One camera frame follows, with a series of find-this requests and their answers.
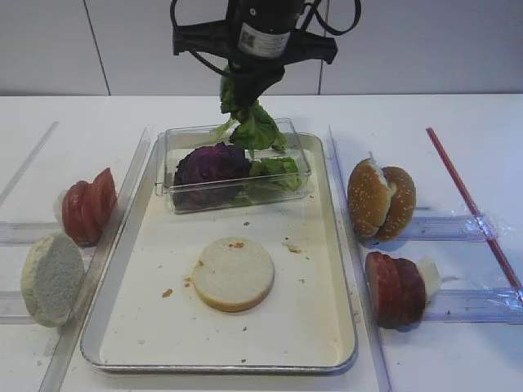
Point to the green lettuce in container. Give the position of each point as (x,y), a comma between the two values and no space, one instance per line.
(279,179)

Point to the clear long guide rail right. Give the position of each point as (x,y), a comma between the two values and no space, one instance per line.
(375,341)

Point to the clear rail lower left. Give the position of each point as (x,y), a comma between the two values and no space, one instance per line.
(13,309)

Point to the purple cabbage head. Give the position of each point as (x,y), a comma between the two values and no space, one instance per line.
(210,164)

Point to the white bread slice left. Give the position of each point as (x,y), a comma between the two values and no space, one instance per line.
(50,279)

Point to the green lettuce leaf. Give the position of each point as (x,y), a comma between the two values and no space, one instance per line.
(256,129)

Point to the sesame bun top front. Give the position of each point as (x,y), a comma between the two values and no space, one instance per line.
(403,202)

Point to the white pusher block lower right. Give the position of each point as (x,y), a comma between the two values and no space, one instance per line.
(430,276)

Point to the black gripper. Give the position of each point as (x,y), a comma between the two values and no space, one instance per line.
(259,36)

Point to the clear rail lower right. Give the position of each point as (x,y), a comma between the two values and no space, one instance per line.
(498,305)

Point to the sesame bun top rear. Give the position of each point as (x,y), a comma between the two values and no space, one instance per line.
(369,198)

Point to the clear rail upper left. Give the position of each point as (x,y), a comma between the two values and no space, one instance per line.
(26,233)

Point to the clear plastic lettuce container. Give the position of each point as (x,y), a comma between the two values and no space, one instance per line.
(174,144)

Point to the bun bottom on tray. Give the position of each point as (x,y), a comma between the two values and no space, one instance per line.
(233,274)

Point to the meat patty slice stack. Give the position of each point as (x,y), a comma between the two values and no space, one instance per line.
(398,291)

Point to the clear rod left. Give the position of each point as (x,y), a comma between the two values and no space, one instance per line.
(11,184)

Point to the sesame bun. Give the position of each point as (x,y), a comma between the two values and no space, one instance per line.
(369,198)
(403,202)

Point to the clear rail upper right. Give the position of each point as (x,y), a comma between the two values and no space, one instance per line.
(464,228)

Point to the red plastic rod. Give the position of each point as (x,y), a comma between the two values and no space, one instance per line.
(474,210)

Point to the tomato slice stack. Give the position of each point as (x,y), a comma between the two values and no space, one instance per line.
(84,209)

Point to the metal serving tray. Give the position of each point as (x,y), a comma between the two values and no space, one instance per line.
(148,318)

